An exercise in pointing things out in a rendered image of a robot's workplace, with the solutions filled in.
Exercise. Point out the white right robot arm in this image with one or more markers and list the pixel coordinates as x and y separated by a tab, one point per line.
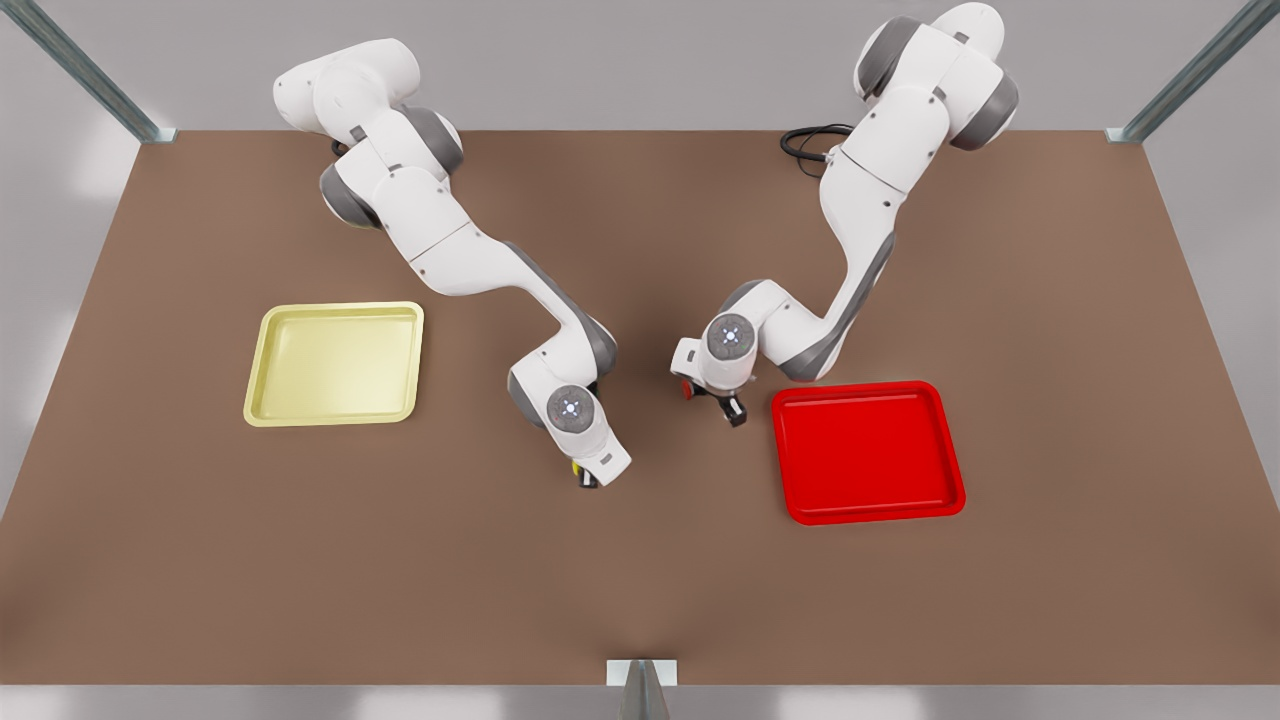
440	235

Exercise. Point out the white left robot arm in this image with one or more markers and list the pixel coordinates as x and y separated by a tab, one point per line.
880	180

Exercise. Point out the red tray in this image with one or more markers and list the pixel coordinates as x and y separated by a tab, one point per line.
866	451

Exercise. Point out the pale yellow tray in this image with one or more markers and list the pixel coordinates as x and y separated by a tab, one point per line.
335	363

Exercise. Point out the silver frame post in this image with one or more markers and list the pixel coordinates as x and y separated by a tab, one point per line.
1190	75
85	72
642	688

